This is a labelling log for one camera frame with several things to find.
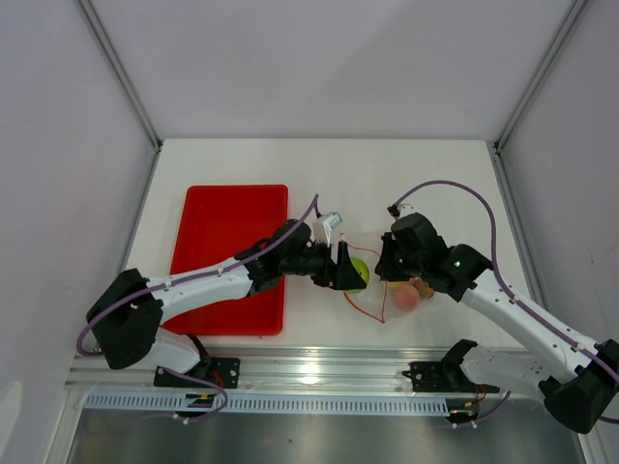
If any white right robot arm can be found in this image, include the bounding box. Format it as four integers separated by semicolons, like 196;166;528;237
375;213;618;434

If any white slotted cable duct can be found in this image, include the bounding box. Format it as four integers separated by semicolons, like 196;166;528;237
83;391;450;417

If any left aluminium frame post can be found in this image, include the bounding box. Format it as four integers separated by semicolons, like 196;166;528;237
74;0;162;152

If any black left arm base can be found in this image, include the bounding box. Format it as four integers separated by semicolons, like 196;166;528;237
154;334;241;390

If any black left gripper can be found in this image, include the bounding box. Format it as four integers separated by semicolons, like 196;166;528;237
280;239;366;291

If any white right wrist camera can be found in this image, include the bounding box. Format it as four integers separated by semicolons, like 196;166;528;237
387;203;416;218

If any orange fruit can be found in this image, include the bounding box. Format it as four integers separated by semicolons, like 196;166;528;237
387;277;417;290

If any brown kiwi fruit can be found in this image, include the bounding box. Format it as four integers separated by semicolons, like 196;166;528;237
414;279;434;300

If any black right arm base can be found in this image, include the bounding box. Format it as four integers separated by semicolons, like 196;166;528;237
401;339;500;393

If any right aluminium frame post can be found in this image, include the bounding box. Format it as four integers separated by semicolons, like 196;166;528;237
493;0;593;155

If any aluminium front rail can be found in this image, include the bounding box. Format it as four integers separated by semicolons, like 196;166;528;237
65;345;594;400

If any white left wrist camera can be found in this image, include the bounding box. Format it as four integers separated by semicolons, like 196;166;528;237
312;212;343;245

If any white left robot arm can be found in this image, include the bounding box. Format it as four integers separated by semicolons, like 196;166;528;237
86;219;368;387

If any pink peach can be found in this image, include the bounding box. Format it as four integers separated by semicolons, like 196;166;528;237
391;286;420;311

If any aluminium frame post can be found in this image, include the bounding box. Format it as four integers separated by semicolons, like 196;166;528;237
493;0;593;155
74;0;162;152

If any clear zip top bag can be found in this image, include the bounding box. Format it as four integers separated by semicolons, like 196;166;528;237
335;231;441;324

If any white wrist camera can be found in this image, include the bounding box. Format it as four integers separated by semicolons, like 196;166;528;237
387;203;416;218
312;212;343;245

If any green apple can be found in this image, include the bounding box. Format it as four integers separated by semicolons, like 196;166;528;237
345;257;370;295

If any red plastic tray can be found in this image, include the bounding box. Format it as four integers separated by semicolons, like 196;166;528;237
163;185;288;336

